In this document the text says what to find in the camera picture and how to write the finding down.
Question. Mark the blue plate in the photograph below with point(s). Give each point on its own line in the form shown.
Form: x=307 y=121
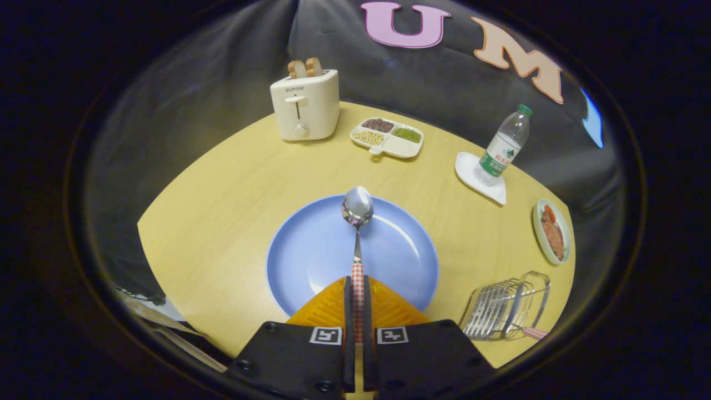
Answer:
x=311 y=250

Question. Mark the toast slice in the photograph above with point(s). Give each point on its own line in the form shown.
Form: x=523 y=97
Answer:
x=296 y=70
x=314 y=67

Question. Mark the clear cutlery drainer basket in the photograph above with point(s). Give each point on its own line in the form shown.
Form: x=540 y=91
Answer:
x=500 y=311

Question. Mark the white toaster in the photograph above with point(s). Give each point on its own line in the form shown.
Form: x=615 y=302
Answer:
x=316 y=111

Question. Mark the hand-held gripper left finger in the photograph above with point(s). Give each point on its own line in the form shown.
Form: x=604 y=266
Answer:
x=289 y=361

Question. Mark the white square coaster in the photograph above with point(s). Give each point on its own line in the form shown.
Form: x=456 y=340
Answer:
x=466 y=166

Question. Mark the black backdrop cloth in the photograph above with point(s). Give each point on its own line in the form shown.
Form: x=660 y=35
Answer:
x=194 y=122

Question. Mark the green plate with steak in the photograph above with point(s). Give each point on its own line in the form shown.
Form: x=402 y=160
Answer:
x=552 y=233

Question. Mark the clear water bottle green cap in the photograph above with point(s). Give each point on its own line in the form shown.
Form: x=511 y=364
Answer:
x=502 y=147

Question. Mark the divided white snack dish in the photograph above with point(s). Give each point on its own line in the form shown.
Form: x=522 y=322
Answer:
x=397 y=147

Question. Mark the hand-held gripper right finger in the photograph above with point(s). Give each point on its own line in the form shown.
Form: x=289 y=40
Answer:
x=433 y=361

